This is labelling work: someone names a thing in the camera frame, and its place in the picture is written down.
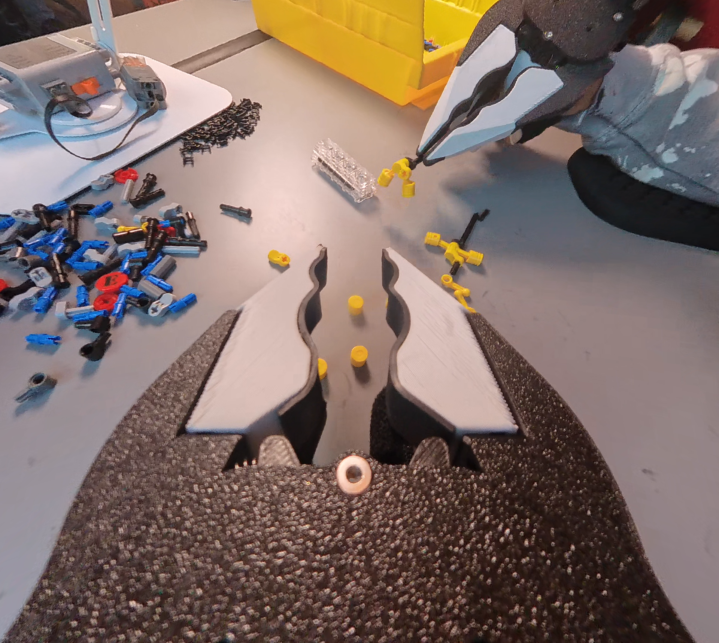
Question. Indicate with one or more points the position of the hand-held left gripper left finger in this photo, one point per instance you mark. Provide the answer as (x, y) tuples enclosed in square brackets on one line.
[(253, 368)]

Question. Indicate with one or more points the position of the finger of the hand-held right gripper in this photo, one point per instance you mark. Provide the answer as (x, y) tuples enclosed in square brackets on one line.
[(477, 64), (522, 98)]

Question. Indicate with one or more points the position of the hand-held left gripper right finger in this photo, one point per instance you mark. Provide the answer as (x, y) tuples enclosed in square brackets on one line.
[(455, 368)]

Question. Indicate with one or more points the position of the heap of blue black pins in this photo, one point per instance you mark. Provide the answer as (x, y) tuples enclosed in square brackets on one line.
[(432, 45)]

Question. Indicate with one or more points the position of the yellow piston crank assembly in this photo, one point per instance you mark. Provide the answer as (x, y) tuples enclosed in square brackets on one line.
[(452, 250), (385, 177)]

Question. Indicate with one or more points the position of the yellow plastic bin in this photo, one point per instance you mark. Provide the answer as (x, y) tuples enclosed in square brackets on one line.
[(427, 95), (337, 8)]

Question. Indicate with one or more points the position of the pile of mixed building parts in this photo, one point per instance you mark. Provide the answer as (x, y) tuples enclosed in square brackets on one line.
[(101, 261)]

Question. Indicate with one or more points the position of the person's right forearm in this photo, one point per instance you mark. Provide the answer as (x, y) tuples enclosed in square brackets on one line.
[(663, 109)]

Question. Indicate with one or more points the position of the grey desk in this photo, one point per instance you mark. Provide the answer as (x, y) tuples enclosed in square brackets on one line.
[(561, 317), (168, 16)]

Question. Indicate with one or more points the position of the yellow connecting rod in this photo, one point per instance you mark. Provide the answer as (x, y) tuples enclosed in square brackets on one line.
[(447, 279), (469, 307)]

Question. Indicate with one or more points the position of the yellow piston cylinder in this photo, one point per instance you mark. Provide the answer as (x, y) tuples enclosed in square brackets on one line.
[(323, 368), (359, 356), (355, 305)]

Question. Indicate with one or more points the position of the yellow crank connector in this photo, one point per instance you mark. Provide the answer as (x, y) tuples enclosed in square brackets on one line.
[(278, 257)]

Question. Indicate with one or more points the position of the red plastic crate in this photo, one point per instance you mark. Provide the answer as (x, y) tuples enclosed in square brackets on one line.
[(702, 14)]

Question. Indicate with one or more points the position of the long black pin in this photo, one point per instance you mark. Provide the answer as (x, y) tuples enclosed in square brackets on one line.
[(233, 209)]

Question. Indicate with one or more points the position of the black angled connector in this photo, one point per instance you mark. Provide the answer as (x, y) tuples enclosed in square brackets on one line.
[(92, 350)]

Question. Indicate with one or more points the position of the transparent cylinder block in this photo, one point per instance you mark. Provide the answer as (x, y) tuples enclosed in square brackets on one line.
[(342, 168)]

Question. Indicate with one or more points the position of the small grey connector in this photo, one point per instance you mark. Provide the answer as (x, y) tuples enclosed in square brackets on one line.
[(36, 383)]

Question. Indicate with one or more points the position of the pile of black clip pins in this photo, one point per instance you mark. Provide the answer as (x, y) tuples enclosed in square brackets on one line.
[(224, 120)]

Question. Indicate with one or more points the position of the white metal stand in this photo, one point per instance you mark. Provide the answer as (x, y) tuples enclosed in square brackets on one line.
[(185, 98)]

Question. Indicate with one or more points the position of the grey battery box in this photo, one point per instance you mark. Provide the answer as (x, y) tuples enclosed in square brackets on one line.
[(56, 59)]

